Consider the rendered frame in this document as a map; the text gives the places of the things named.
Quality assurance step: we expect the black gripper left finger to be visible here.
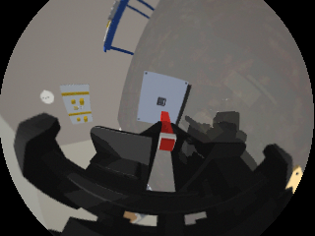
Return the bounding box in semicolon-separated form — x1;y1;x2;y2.
91;122;161;189

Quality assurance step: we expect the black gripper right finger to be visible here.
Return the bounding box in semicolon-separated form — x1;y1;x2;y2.
170;122;247;193

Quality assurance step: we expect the red peg with white top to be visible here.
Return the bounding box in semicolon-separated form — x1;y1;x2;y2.
157;111;176;150

